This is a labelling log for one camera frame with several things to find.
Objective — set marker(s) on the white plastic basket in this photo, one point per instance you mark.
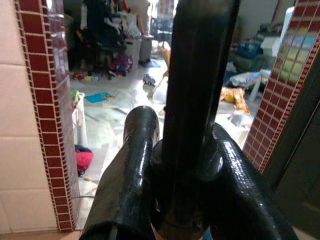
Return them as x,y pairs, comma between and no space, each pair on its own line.
79,117

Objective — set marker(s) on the yellow orange stuffed toy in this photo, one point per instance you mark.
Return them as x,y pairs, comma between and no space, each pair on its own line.
236,97

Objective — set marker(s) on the blue flat mat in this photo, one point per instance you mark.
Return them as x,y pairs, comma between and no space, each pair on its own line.
98,97

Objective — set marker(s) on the blue toy truck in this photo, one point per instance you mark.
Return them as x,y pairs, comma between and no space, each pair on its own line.
149,79

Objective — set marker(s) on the colourful toy pile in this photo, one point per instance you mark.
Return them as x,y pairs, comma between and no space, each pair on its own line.
120,65

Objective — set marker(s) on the grey trash bin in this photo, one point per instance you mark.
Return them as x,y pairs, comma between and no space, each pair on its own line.
145,48

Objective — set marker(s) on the pink and navy ball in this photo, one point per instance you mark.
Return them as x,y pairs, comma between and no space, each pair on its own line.
83,159

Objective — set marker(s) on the white storage cabinet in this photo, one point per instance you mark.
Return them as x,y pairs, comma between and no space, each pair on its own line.
133,51

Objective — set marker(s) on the dark door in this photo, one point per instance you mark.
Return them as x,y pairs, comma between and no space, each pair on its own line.
295,160

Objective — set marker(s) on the dark clothes pile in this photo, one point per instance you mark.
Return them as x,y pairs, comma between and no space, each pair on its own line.
102,32

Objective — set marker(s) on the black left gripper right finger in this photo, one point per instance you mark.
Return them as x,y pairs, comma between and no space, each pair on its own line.
240,185

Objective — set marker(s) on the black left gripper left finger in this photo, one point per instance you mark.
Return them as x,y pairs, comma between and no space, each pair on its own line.
130,170

